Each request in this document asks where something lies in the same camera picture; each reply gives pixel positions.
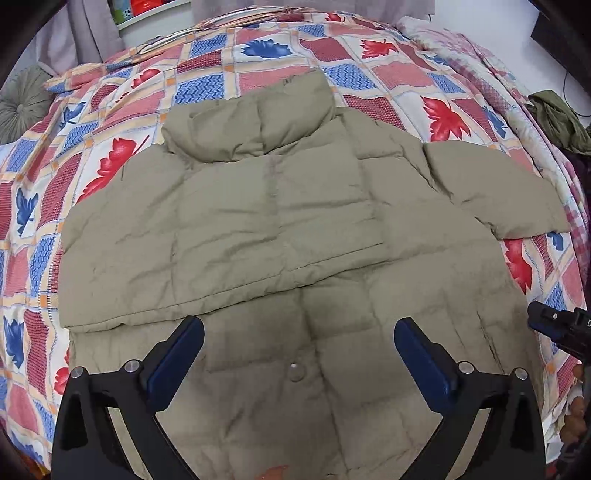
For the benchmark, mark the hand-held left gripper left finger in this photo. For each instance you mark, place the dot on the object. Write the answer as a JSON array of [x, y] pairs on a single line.
[[178, 360]]

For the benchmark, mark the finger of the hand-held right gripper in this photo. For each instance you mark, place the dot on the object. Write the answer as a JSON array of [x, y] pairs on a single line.
[[547, 321]]

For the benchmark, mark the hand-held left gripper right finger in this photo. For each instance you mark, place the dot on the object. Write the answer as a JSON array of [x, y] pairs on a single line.
[[420, 364]]

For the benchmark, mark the khaki puffer jacket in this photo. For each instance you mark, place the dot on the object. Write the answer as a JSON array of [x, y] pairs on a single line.
[[286, 221]]

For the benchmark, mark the brown fuzzy object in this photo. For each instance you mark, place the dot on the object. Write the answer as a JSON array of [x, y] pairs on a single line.
[[577, 406]]

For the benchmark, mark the olive green cloth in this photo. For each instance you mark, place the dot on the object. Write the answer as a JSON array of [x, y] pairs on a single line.
[[561, 120]]

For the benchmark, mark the pink plaid blanket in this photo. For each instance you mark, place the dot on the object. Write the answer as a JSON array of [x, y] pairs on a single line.
[[489, 64]]

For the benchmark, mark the leaf print patchwork quilt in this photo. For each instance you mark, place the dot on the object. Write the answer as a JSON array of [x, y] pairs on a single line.
[[392, 74]]

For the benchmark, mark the dark flat screen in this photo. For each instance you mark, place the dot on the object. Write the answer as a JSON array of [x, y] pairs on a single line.
[[561, 21]]

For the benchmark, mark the grey round pleated cushion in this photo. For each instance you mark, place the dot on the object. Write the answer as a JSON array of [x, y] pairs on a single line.
[[21, 104]]

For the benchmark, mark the grey curtain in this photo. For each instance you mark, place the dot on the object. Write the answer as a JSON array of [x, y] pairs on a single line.
[[94, 32]]

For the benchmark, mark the white shelf with colourful boxes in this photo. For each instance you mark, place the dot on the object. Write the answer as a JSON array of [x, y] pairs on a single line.
[[147, 10]]

